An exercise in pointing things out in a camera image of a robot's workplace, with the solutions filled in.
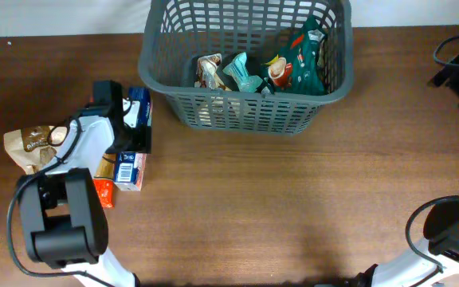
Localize blue rectangular box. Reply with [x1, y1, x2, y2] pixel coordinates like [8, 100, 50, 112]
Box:
[114, 87, 153, 191]

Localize beige brown snack pouch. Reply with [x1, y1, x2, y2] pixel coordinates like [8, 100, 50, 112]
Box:
[3, 125, 68, 175]
[193, 53, 250, 124]

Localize grey plastic basket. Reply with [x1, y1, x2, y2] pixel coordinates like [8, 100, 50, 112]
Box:
[139, 0, 353, 134]

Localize light blue snack wrapper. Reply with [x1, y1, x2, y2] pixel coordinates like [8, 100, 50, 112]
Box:
[222, 52, 263, 92]

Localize green coffee mix bag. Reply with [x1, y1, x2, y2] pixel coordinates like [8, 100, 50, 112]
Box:
[261, 15, 327, 96]

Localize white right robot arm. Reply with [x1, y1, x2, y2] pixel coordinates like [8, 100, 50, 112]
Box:
[345, 54, 459, 286]

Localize orange biscuit package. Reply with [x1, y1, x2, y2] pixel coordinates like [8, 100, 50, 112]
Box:
[93, 154, 116, 209]

